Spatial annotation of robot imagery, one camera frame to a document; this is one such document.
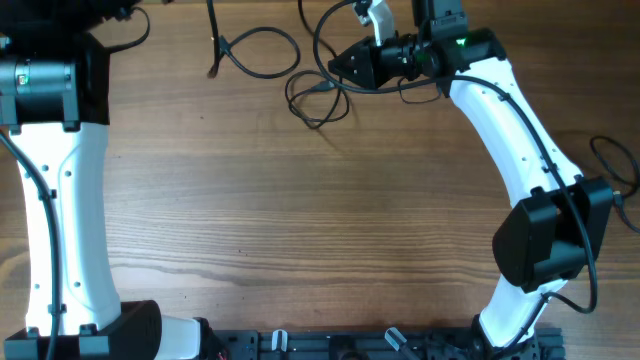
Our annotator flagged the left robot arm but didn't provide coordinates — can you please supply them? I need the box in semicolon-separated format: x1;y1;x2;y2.
1;1;215;359

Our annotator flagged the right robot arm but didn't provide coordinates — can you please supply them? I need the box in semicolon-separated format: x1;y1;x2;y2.
319;1;613;359

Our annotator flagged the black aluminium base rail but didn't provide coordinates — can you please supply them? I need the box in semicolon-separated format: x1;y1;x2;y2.
209;328;566;360

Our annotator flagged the black USB-A cable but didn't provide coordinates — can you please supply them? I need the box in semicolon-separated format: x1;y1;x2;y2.
283;0;351;130

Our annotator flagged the black micro-USB cable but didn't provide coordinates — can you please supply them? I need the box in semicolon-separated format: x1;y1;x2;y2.
205;0;302;81

